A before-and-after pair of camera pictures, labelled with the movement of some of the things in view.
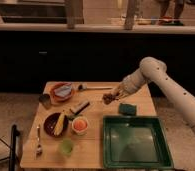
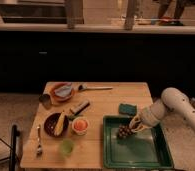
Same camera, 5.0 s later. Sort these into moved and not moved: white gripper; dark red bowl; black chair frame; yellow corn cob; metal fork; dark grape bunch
Moved: dark grape bunch; white gripper
Not moved: dark red bowl; black chair frame; yellow corn cob; metal fork
